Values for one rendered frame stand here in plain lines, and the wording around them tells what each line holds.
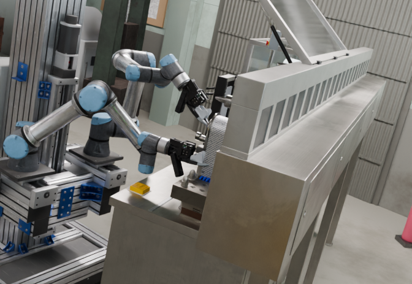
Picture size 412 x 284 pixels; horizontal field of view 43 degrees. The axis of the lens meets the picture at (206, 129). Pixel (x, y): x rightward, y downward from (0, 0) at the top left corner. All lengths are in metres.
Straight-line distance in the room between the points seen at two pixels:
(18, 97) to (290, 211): 1.89
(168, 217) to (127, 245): 0.25
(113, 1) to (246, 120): 5.00
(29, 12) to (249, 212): 1.80
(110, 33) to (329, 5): 2.50
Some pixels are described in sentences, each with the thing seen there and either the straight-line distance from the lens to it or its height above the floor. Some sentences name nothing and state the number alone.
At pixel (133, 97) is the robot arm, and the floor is 1.19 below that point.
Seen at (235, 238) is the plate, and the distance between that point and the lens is 1.48.
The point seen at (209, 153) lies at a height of 1.15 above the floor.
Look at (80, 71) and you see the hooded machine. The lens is 7.14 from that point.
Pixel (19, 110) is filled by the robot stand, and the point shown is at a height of 1.03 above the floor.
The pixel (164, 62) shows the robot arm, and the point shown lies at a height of 1.49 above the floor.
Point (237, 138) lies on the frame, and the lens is 1.41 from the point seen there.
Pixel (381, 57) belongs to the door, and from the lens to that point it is 5.78.
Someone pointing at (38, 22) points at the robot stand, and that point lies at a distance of 2.80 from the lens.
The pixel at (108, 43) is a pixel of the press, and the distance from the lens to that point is 6.33.
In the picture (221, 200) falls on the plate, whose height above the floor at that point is 1.31.
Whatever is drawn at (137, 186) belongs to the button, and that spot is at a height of 0.92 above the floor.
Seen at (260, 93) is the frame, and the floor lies 1.62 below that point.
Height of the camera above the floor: 1.86
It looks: 15 degrees down
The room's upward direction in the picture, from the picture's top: 12 degrees clockwise
